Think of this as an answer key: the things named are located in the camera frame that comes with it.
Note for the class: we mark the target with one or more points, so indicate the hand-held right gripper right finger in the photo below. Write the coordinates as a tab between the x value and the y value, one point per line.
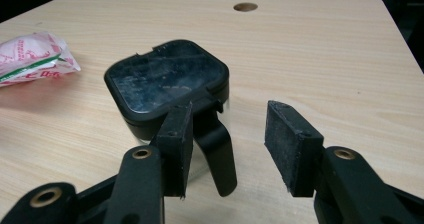
291	150

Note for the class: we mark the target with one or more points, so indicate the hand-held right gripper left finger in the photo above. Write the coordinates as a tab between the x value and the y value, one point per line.
175	150

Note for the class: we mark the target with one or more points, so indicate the glass jar with black lid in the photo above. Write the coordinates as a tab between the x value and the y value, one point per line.
160	74

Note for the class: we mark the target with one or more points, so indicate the white and red seasoning packet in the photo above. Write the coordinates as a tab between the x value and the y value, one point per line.
30	57

